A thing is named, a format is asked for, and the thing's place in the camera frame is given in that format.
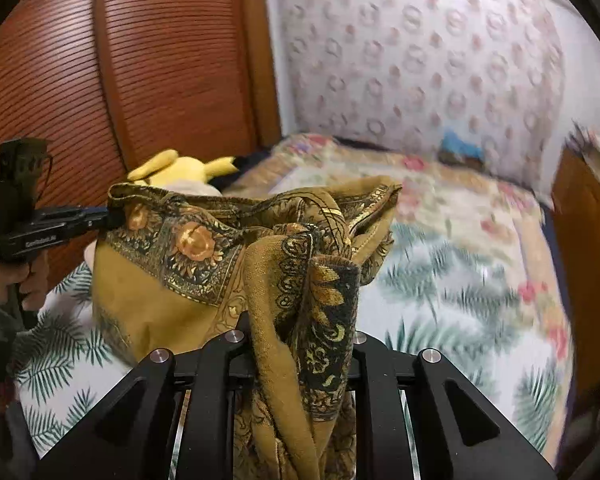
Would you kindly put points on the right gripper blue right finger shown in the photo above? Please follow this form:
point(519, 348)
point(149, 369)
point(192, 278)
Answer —
point(420, 417)

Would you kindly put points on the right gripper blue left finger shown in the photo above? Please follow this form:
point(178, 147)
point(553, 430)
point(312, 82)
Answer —
point(171, 416)

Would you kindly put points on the golden brown patterned shirt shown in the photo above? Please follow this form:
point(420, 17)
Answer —
point(181, 269)

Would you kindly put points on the person left hand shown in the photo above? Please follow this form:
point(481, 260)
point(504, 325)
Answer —
point(30, 280)

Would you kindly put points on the yellow plush toy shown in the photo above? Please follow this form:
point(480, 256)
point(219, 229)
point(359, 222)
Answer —
point(169, 167)

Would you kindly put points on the floral bed blanket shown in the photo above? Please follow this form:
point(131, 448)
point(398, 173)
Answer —
point(422, 264)

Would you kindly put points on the brown louvered wardrobe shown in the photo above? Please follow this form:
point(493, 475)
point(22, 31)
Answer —
point(110, 83)

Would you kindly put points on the blue item on box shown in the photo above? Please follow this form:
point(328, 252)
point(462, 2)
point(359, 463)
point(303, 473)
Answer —
point(453, 151)

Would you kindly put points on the wooden side cabinet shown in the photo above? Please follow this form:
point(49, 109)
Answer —
point(576, 198)

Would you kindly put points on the pink circle patterned curtain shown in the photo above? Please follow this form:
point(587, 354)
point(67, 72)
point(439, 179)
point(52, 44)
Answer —
point(409, 75)

